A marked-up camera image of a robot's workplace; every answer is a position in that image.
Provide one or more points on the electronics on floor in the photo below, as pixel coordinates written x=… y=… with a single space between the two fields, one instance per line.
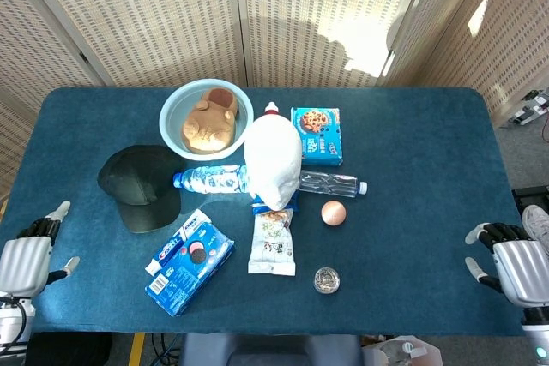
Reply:
x=532 y=109

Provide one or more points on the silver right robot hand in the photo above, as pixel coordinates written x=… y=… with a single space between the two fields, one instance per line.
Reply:
x=521 y=267

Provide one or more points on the white foam mannequin head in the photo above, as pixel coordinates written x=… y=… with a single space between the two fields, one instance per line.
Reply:
x=274 y=160

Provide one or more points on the light blue plastic basin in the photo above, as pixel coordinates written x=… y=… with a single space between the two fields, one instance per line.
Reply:
x=176 y=113

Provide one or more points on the woven folding screen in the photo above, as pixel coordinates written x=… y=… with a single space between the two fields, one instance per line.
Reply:
x=171 y=14

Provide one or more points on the blue chocolate chip cookie box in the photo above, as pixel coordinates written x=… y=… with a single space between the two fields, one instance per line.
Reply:
x=317 y=134

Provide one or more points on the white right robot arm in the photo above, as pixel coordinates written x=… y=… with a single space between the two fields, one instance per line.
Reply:
x=536 y=336

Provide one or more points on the white blue toothpaste box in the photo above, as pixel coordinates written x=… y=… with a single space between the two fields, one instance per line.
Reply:
x=171 y=248

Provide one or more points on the black baseball cap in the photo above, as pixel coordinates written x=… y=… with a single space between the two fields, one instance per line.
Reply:
x=137 y=188

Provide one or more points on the white bottle with red cap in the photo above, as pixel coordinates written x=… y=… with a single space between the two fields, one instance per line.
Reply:
x=272 y=109

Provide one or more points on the clear plastic water bottle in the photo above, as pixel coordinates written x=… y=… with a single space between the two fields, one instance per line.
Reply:
x=330 y=183

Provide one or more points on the blue label drink bottle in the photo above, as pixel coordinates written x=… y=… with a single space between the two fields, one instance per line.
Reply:
x=210 y=179

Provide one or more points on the white sneaker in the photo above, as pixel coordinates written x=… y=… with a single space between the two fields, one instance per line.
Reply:
x=537 y=222

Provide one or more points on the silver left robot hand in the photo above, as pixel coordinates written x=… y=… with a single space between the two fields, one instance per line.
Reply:
x=23 y=263

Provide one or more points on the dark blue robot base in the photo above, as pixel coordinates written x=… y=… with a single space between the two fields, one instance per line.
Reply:
x=270 y=351

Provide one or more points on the clear plastic bottle on floor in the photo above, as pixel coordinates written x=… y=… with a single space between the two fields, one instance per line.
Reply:
x=399 y=353

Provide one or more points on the blue Oreo cookie box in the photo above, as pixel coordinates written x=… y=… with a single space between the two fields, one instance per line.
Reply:
x=193 y=271

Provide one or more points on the white snack bag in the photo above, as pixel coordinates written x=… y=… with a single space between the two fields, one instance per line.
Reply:
x=272 y=250

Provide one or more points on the pink ball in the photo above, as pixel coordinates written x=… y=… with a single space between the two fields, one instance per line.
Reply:
x=333 y=213

